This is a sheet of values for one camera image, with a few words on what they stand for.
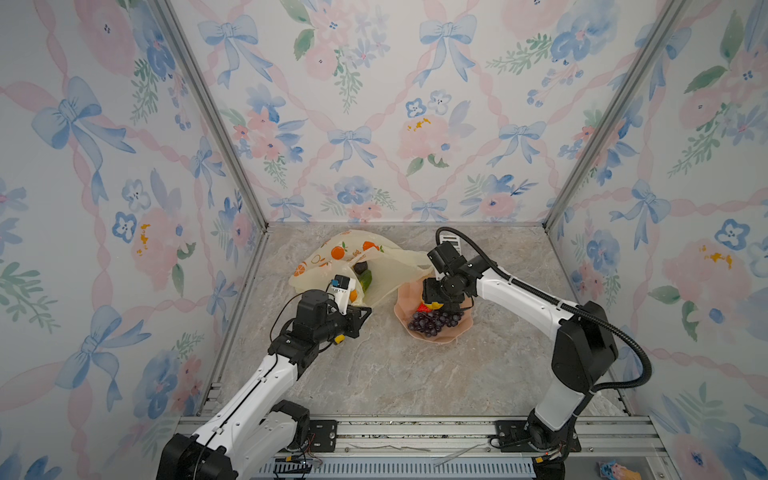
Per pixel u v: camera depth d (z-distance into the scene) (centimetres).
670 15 69
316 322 62
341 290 70
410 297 97
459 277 63
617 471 68
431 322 86
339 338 68
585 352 46
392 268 99
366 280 100
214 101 86
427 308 89
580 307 49
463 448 73
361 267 103
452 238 114
